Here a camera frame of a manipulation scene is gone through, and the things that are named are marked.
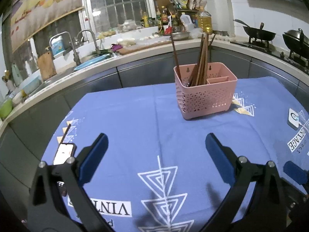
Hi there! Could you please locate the blue printed tablecloth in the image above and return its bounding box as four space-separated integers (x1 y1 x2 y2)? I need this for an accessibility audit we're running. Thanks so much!
42 77 308 231

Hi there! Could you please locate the blue plastic basin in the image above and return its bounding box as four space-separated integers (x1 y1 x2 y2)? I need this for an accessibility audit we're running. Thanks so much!
73 53 113 71

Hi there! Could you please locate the smartphone on table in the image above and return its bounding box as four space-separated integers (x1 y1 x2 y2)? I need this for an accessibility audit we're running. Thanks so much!
53 143 76 165

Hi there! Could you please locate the black chopstick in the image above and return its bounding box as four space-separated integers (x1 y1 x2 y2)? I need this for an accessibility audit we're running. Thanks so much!
59 123 71 145

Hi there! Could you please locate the stainless steel bowl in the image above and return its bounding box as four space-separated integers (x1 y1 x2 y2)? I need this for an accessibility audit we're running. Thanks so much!
158 32 190 41

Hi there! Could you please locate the upright small cutting board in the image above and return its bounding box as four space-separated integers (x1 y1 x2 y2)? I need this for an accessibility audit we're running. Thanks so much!
37 51 57 81

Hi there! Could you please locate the green bowl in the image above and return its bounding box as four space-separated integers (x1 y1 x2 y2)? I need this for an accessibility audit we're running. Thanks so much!
0 98 13 120

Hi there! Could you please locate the brown wooden chopstick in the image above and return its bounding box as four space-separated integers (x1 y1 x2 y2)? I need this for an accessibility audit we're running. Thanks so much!
170 31 182 82

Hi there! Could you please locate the chrome kitchen faucet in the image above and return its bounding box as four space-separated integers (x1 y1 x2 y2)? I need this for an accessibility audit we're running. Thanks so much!
76 29 99 53

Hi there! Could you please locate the large cooking oil bottle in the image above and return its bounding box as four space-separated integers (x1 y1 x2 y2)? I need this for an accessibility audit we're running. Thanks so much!
196 6 213 35

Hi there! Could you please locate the tall curved chrome faucet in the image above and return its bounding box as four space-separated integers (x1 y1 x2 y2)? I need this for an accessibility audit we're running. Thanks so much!
49 31 81 66

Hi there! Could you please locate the black wok on stove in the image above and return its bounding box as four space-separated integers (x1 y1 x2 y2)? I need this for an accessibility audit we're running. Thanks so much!
234 19 276 41

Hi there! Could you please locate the pink perforated utensil basket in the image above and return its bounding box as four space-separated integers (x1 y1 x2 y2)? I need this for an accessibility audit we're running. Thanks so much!
173 62 237 120

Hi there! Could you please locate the gas stove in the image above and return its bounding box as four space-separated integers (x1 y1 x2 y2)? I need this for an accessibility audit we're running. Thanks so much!
230 40 308 75

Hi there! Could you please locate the barred kitchen window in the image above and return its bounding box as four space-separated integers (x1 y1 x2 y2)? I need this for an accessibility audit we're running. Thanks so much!
84 0 155 33

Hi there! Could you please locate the white small device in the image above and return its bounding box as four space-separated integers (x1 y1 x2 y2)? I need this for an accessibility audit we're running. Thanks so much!
288 108 307 131

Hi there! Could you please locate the fruit print window blind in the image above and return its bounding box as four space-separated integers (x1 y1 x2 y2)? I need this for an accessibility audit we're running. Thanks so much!
10 0 83 51

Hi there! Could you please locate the white plastic jug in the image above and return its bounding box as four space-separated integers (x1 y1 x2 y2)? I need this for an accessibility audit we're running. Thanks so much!
180 14 194 32

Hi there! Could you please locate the wooden cutting board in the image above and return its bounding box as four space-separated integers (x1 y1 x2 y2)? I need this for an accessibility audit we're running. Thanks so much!
116 41 171 55

